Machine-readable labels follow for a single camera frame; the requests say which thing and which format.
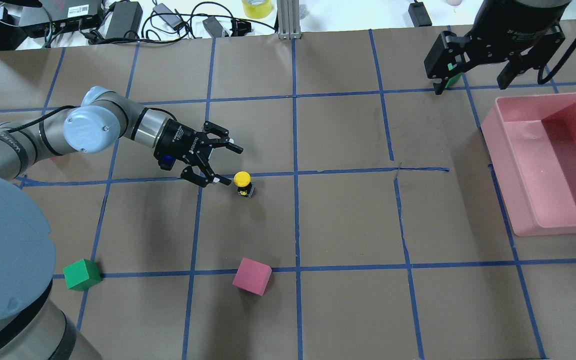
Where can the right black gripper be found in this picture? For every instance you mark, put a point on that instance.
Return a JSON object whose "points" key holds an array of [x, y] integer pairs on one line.
{"points": [[510, 27]]}

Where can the black power adapter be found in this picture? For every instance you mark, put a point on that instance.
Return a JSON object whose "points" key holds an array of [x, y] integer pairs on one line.
{"points": [[419, 14]]}

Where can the pink plastic bin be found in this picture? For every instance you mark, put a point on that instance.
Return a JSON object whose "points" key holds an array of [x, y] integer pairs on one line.
{"points": [[531, 141]]}

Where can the pink cube centre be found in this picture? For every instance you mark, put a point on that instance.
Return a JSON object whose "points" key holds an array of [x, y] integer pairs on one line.
{"points": [[252, 276]]}

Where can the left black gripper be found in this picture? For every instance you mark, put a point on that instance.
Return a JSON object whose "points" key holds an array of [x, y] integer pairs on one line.
{"points": [[177, 139]]}

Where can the yellow tape roll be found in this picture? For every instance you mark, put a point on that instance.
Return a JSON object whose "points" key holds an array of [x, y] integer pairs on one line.
{"points": [[257, 9]]}

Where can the green cube near bin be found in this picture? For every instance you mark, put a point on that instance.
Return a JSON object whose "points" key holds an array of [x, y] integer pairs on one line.
{"points": [[454, 79]]}

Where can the green cube far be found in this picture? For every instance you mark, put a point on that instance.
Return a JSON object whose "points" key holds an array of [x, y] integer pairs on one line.
{"points": [[81, 275]]}

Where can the aluminium frame post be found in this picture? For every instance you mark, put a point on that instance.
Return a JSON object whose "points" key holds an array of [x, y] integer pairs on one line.
{"points": [[288, 17]]}

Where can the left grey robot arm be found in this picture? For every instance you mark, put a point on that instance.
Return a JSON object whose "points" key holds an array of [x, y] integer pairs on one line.
{"points": [[32, 327]]}

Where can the yellow black push button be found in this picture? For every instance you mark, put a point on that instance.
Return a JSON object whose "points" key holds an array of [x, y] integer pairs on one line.
{"points": [[243, 181]]}

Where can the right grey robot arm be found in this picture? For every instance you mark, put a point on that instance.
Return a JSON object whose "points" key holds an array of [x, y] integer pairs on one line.
{"points": [[522, 34]]}

